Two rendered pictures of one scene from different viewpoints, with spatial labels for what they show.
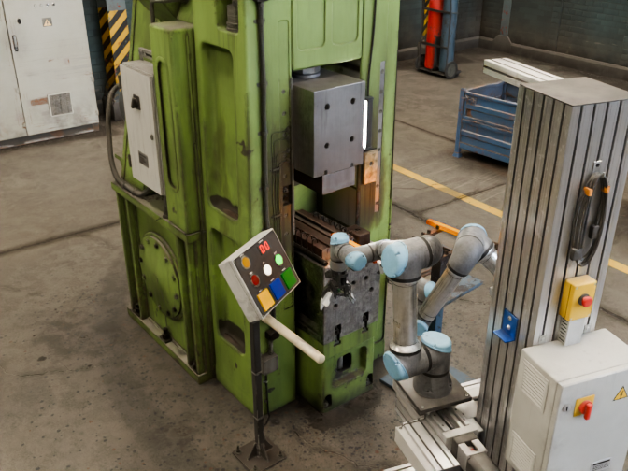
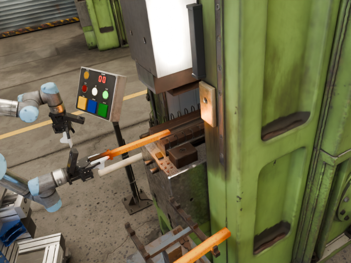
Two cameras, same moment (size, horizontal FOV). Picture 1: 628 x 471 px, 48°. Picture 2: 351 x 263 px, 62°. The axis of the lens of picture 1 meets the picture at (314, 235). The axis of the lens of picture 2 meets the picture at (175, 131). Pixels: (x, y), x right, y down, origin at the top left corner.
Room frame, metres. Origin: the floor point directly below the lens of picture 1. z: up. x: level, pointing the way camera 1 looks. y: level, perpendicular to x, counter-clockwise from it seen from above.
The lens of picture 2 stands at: (3.51, -1.30, 1.86)
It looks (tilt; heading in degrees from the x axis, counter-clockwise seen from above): 35 degrees down; 104
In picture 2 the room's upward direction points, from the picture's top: 8 degrees counter-clockwise
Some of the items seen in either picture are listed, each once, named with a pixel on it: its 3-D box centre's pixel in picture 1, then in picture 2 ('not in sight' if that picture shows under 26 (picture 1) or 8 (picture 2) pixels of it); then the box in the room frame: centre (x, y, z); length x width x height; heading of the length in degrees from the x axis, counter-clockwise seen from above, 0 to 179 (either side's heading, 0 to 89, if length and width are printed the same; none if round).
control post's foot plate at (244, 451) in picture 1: (259, 448); (136, 198); (2.70, 0.27, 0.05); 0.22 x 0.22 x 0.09; 38
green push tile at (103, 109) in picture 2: (288, 278); (103, 110); (2.73, 0.11, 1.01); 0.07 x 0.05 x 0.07; 153
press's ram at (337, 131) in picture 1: (318, 117); (184, 12); (3.30, -0.02, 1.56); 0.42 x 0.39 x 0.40; 38
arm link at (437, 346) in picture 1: (434, 351); not in sight; (2.21, -0.45, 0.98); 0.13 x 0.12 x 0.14; 119
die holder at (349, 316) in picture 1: (318, 274); (200, 167); (3.31, -0.02, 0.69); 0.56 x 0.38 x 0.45; 38
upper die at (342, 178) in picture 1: (311, 167); (185, 64); (3.27, 0.01, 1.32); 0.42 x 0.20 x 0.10; 38
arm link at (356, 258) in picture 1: (356, 256); (31, 100); (2.51, -0.17, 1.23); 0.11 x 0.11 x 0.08; 29
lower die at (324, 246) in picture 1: (311, 233); (190, 126); (3.27, 0.01, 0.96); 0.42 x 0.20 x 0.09; 38
